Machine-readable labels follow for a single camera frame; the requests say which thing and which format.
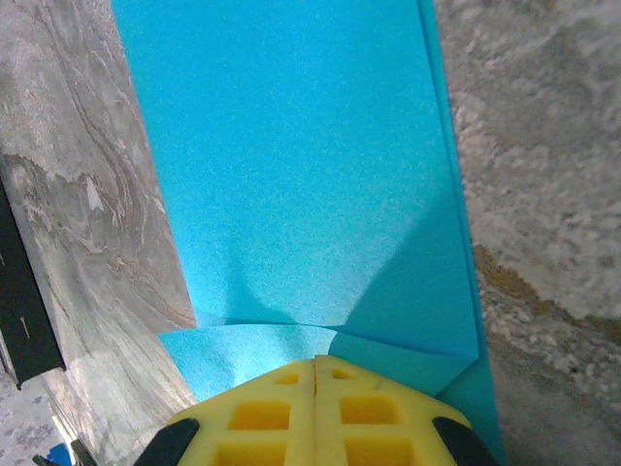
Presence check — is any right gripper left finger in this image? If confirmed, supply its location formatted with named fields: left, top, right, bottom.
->
left=138, top=357, right=316, bottom=466

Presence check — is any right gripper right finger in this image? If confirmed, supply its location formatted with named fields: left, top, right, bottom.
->
left=314, top=354, right=500, bottom=466

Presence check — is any blue paper sheet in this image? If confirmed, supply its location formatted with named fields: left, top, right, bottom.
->
left=111, top=0, right=506, bottom=466

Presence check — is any black and white chessboard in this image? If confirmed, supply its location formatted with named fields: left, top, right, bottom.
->
left=0, top=159, right=67, bottom=390

